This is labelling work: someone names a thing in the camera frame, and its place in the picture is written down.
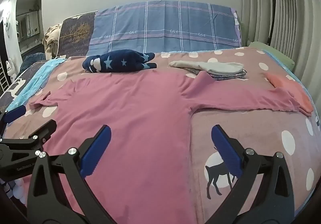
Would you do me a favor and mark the folded light grey garment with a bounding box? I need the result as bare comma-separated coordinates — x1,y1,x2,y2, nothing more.
169,60,244,74

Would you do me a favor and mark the tree print cloth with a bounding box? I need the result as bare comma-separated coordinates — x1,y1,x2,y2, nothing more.
57,11,98,57

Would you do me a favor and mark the folded grey patterned garment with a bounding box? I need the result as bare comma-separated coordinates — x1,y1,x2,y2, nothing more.
184,69,247,81

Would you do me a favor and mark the salmon garment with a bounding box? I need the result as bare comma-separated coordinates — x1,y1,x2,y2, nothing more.
266,72,313,117

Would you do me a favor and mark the grey pleated curtain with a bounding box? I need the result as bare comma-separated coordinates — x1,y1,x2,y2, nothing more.
239,0,321,89

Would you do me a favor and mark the pink polka dot bedsheet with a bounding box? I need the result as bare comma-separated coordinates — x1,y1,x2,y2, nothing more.
0,47,321,224

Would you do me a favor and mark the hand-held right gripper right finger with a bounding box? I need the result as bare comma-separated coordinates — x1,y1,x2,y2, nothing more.
206,125,295,224

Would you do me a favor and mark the beige clothes pile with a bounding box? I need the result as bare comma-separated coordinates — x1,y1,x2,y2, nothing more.
42,24,63,60

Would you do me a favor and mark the dark blue fleece blanket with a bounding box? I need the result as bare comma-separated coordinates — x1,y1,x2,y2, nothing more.
20,52,48,74

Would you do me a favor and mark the navy star print garment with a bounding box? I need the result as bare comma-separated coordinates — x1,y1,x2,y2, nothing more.
82,49,157,74

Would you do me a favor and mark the white plush toy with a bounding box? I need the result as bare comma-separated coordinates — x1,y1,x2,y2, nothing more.
6,59,16,77

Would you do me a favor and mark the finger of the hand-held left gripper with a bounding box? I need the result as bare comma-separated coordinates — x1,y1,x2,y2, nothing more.
0,106,27,136
0,119,58,164

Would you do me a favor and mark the white ladder rack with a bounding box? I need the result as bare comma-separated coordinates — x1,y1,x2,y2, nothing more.
0,61,11,94

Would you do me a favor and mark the light blue blanket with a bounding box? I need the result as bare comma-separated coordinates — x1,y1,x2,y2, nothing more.
5,58,67,111

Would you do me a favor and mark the green pillow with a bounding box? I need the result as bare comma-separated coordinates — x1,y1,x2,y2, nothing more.
248,41,296,70

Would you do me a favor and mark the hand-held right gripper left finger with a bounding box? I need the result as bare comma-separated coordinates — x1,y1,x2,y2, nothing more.
26,125,116,224

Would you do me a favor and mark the blue plaid cloth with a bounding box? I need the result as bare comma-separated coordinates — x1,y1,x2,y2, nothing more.
86,1,242,53

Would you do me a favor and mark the grey printed quilt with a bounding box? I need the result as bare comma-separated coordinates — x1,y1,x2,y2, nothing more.
0,62,48,109

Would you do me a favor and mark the pink long-sleeve shirt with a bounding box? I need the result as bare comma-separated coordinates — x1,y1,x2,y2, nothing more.
29,72,301,224

